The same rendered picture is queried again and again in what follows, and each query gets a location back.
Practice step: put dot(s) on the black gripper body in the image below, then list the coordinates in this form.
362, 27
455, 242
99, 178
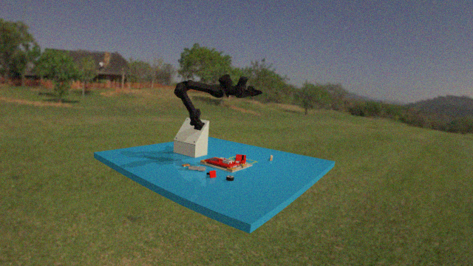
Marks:
237, 91

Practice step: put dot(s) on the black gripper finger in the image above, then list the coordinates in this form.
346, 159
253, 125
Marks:
247, 93
257, 91

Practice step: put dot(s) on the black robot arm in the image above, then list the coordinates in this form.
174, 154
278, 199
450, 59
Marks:
215, 90

